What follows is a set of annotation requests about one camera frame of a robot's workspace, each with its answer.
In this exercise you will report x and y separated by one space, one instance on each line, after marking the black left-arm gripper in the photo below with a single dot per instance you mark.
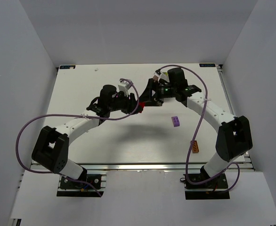
132 103

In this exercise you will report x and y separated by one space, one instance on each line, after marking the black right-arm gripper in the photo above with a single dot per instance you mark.
156 92

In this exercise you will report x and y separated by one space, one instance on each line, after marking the long red lego brick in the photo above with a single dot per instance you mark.
141 106

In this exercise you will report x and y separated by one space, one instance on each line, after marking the purple curved lego brick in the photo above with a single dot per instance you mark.
175 121

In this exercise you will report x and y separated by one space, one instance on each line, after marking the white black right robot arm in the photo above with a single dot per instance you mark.
233 133

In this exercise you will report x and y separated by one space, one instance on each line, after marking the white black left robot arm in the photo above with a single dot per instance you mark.
52 146

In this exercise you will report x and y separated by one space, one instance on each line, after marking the blue label sticker left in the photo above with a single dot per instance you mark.
66 67

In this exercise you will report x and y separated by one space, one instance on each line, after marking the blue label sticker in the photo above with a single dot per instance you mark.
207 65
66 67

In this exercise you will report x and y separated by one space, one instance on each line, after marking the blue label sticker right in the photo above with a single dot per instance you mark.
207 65

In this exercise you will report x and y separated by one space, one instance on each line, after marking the orange flat lego plate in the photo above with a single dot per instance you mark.
195 148

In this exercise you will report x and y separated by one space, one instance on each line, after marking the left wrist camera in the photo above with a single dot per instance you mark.
124 86

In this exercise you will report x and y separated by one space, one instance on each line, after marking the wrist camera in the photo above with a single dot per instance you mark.
160 77
124 86

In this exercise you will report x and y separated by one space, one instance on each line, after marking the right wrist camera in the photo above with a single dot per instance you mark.
160 77

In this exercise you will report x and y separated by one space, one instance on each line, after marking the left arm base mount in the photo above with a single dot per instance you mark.
94 186

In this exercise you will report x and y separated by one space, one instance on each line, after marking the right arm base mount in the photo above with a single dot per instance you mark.
215 189

